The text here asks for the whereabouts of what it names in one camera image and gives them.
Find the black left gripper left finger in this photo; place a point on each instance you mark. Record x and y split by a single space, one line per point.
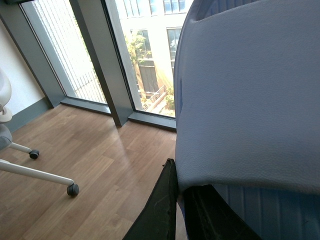
157 220

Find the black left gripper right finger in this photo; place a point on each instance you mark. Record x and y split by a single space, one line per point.
208 217

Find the light blue slide sandal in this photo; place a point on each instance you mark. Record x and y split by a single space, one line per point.
247 111

